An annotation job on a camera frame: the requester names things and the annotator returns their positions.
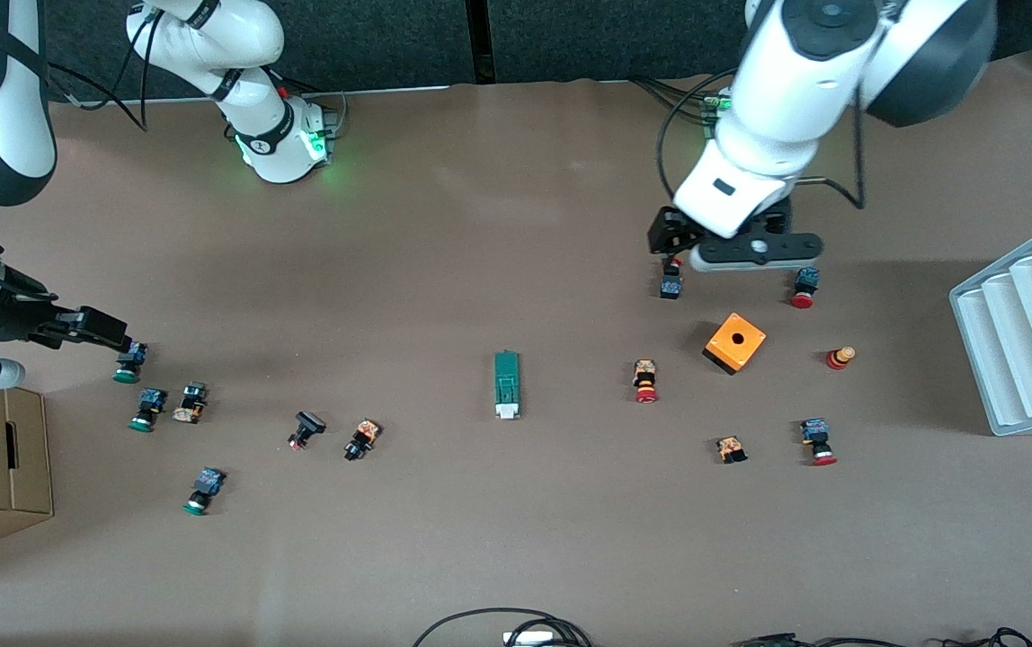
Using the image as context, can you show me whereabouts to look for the black red push button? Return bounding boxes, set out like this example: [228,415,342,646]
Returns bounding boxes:
[288,411,327,451]

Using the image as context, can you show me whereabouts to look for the orange button enclosure box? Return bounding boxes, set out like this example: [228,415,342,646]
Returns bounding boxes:
[703,312,767,376]

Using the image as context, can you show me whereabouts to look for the black orange selector switch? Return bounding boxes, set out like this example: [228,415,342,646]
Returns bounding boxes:
[343,418,383,463]

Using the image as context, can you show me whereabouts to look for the red button blue block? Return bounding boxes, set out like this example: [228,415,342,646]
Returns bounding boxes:
[790,268,822,310]
[800,417,838,467]

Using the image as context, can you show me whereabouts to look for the black cable loop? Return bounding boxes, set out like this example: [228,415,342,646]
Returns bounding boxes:
[413,607,593,647]

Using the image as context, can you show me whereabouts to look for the black tangled cable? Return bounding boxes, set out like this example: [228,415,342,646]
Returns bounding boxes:
[943,626,1032,647]

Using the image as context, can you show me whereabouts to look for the black vertical post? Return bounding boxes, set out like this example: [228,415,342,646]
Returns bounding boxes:
[467,0,495,84]

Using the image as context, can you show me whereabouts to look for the white ridged plastic tray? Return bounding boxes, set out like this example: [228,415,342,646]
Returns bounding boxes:
[948,214,1032,438]

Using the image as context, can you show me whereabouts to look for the green push button switch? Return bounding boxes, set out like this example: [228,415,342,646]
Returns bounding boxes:
[128,387,168,433]
[182,466,227,517]
[113,341,148,385]

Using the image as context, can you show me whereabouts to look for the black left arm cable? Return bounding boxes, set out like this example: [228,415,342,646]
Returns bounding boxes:
[656,72,868,213]

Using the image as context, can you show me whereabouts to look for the black base cable bundle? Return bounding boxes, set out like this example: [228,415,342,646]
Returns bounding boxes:
[631,76,716,120]

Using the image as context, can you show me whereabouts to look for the green load switch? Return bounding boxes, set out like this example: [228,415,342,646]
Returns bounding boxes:
[493,350,523,421]

